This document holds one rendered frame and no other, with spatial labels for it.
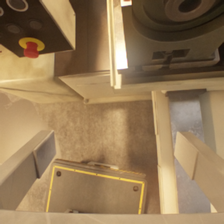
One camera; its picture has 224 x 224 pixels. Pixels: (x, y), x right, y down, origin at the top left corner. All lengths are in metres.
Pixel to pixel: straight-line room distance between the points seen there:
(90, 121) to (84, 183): 0.56
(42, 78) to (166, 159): 0.82
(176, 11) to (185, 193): 0.65
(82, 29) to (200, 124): 0.83
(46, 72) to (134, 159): 0.98
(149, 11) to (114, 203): 1.11
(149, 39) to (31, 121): 1.53
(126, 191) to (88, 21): 1.11
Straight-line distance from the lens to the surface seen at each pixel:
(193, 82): 0.59
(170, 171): 0.77
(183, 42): 0.42
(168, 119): 0.76
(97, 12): 1.13
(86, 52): 0.99
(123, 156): 1.46
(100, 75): 0.96
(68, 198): 1.29
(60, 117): 1.61
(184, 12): 0.35
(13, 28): 0.37
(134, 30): 0.35
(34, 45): 0.40
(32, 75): 1.10
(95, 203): 1.24
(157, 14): 0.37
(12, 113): 1.91
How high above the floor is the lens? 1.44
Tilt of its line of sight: 79 degrees down
